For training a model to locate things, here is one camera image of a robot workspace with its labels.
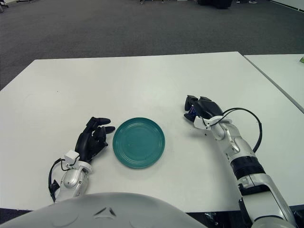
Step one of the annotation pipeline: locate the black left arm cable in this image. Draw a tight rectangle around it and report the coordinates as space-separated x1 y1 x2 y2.
48 158 72 202

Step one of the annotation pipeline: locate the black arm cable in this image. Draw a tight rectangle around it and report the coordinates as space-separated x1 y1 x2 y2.
48 158 72 202
201 107 263 154

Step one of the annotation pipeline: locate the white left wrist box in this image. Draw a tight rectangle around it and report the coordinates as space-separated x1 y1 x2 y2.
64 149 80 167

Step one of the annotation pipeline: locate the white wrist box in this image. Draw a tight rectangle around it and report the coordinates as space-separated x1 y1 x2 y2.
64 149 80 167
193 115 212 130

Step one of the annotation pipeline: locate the large black background object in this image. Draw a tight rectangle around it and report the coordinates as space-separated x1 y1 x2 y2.
198 0 233 9

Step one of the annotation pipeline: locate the green round plate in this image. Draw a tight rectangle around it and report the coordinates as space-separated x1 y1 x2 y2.
112 117 166 169

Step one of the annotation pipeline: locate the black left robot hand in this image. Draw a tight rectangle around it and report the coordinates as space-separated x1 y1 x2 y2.
75 116 116 163

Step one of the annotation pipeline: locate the grey robot torso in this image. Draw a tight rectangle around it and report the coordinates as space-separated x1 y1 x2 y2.
0 192 198 228

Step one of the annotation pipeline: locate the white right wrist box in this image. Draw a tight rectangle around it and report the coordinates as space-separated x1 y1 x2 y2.
193 115 212 130

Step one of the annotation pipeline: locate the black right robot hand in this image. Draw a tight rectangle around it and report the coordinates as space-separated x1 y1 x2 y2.
183 95 225 123

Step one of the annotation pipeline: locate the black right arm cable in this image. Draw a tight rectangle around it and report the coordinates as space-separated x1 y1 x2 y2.
201 107 263 154

